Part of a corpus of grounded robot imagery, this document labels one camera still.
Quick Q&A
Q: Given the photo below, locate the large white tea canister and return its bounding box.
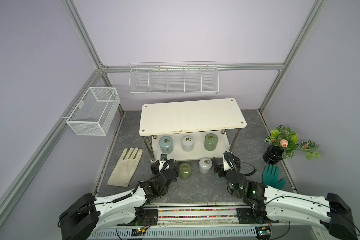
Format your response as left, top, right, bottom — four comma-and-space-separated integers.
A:
199, 157, 213, 174

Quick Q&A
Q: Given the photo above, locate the large green tea canister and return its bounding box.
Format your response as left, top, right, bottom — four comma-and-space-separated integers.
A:
179, 163, 192, 180

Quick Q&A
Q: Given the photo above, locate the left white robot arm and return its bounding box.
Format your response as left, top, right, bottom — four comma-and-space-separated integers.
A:
58, 159, 179, 240

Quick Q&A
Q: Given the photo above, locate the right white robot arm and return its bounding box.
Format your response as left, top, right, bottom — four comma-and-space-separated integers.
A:
212, 151, 360, 240

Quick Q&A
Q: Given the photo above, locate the small green tea canister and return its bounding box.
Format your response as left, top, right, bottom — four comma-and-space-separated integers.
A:
204, 133, 219, 151

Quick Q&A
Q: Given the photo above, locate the small blue tea canister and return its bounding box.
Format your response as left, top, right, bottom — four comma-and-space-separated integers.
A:
159, 136, 174, 154

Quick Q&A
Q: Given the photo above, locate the small white tea canister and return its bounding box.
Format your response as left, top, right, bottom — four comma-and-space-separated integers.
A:
181, 136, 194, 152

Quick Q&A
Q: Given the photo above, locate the white two-tier shelf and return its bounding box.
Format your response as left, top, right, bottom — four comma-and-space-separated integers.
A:
139, 98, 247, 163

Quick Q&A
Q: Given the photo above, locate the beige work glove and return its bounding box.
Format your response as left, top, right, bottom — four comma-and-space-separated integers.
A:
107, 148, 143, 188

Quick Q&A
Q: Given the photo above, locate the green rubber glove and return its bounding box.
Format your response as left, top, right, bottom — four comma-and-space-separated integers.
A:
262, 165, 286, 190

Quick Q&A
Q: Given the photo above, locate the artificial plant in black pot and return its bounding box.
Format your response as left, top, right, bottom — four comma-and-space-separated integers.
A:
263, 125, 321, 165

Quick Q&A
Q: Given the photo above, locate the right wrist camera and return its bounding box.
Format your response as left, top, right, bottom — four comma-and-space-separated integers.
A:
223, 158, 233, 172

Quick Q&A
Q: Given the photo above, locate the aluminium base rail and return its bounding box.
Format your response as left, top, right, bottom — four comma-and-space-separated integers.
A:
88, 206, 324, 240

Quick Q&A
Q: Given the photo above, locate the white mesh wall basket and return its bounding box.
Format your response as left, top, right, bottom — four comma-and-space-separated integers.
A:
66, 87, 121, 136

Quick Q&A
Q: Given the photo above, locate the long white wire basket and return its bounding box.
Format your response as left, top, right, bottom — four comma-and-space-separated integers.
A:
129, 62, 220, 95

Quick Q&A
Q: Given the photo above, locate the aluminium cage frame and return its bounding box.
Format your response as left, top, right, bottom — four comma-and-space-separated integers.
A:
0, 1, 314, 240

